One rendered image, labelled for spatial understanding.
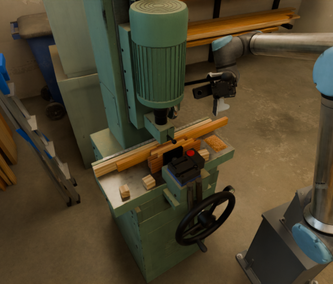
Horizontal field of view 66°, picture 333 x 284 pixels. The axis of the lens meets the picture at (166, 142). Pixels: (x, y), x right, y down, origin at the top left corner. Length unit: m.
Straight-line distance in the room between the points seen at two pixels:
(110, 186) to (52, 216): 1.18
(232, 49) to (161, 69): 0.45
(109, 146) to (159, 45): 0.72
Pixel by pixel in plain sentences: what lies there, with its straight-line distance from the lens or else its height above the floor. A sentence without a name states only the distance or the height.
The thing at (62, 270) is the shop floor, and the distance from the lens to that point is 1.95.
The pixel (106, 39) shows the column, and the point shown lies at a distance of 1.01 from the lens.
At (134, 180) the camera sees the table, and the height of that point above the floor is 0.90.
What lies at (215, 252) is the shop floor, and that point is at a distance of 1.90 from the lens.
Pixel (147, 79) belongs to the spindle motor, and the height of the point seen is 1.31.
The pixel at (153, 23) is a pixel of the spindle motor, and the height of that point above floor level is 1.48.
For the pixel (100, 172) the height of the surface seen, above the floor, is 0.92.
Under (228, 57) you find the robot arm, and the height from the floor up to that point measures 1.24.
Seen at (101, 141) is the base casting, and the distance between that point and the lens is 1.40.
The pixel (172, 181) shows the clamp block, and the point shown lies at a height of 0.95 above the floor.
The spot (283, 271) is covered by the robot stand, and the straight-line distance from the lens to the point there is 1.58.
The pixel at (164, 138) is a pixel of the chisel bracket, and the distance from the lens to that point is 1.04.
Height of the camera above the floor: 1.72
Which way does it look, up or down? 43 degrees down
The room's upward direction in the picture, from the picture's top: straight up
